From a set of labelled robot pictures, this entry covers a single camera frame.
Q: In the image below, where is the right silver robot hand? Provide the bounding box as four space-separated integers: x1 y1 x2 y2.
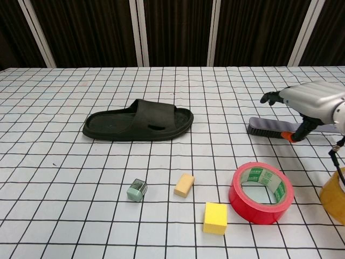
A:
260 80 345 144

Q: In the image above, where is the grey scrub brush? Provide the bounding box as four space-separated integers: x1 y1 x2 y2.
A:
247 117 338 140

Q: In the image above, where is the yellow tape roll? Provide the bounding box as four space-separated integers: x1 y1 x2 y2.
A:
319 167 345 226

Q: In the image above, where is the red tape roll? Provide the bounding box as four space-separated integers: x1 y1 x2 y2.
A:
228 161 294 225

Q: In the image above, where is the yellow foam cube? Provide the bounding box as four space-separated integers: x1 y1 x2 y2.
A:
202 202 229 235

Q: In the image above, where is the tan rectangular block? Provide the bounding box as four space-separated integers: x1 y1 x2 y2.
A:
173 173 195 199

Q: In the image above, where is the black rubber slide sandal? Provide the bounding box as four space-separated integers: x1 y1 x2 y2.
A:
82 99 195 141

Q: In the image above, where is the small green box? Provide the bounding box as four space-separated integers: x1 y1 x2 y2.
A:
126 178 148 203

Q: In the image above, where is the dark pleated backdrop curtain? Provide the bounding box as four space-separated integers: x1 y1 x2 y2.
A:
0 0 345 70

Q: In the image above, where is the white black-checked tablecloth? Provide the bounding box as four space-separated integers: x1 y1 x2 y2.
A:
0 65 345 259

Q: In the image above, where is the white partition frame post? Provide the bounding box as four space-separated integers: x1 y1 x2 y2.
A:
206 0 222 67
19 0 56 68
128 0 150 67
287 0 320 67

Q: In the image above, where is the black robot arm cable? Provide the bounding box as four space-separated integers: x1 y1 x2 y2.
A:
328 134 345 191

